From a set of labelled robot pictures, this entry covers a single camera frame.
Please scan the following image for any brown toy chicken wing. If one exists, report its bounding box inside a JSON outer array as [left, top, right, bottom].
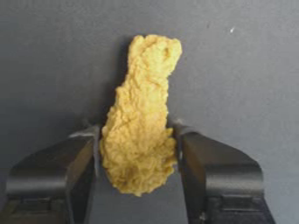
[[97, 33, 182, 198]]

